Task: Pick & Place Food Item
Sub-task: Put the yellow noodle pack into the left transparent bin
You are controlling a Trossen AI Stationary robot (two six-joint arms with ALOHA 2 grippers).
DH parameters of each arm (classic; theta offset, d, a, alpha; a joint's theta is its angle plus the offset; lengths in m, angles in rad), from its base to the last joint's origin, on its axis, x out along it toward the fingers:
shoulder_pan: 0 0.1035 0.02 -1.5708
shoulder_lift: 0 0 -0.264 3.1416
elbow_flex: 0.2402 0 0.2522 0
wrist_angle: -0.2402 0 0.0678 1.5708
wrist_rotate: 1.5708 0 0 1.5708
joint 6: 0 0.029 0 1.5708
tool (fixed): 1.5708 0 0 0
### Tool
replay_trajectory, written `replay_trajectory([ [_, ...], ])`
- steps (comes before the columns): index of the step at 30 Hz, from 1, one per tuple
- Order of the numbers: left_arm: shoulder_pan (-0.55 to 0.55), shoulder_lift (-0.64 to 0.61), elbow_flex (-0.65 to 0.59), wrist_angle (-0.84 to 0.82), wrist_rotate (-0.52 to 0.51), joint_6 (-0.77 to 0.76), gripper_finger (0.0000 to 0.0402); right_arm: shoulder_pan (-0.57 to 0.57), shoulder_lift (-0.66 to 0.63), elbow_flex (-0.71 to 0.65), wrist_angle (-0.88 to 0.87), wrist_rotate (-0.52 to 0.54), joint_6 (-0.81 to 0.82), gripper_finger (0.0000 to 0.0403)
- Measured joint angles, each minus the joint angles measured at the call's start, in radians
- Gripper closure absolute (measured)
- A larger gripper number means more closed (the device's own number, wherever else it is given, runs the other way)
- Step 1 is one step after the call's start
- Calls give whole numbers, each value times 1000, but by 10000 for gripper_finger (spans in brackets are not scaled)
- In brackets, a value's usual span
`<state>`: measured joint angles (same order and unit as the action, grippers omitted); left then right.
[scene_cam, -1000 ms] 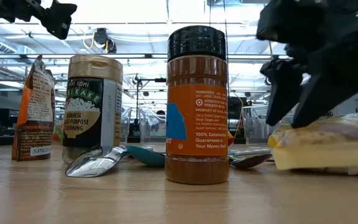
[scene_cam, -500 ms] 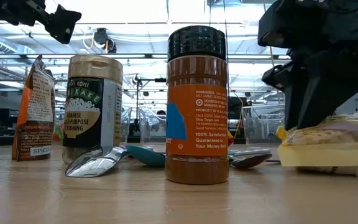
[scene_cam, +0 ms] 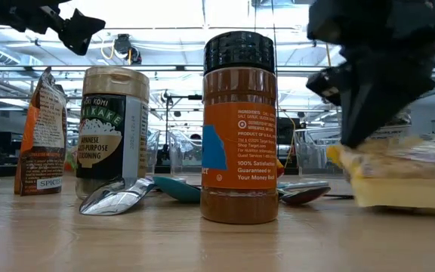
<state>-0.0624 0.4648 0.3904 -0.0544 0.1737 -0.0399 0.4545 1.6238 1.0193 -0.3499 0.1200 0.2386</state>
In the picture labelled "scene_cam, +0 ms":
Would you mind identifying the orange spice jar black lid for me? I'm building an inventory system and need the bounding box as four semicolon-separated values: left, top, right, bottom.
199;30;279;225

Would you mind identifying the black ceiling-mounted device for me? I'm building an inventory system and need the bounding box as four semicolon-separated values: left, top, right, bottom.
113;32;143;66

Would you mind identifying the silver spoon teal-striped handle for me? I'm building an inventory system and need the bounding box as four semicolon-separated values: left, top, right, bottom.
79;176;157;217
276;180;330;190

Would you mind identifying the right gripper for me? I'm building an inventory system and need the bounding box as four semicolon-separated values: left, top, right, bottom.
306;0;435;150

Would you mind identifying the purple iridescent spoon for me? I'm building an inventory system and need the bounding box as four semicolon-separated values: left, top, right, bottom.
279;185;332;207

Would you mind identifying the brown spice pouch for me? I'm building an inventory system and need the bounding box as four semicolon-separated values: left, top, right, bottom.
13;66;69;197

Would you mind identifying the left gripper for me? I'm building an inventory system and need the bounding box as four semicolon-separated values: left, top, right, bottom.
0;3;107;57

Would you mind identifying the yellow cable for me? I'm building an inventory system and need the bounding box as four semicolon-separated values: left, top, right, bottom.
324;41;335;70

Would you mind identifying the yellow ramen packet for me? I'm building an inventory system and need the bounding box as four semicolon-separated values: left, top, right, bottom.
325;131;435;212

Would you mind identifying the black boom stand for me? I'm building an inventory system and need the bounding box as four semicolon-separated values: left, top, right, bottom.
159;89;204;167

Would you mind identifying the teal plastic spoon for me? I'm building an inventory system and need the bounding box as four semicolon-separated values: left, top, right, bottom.
152;175;202;205

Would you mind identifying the furikake jar tan lid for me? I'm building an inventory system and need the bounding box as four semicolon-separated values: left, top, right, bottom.
74;65;151;201

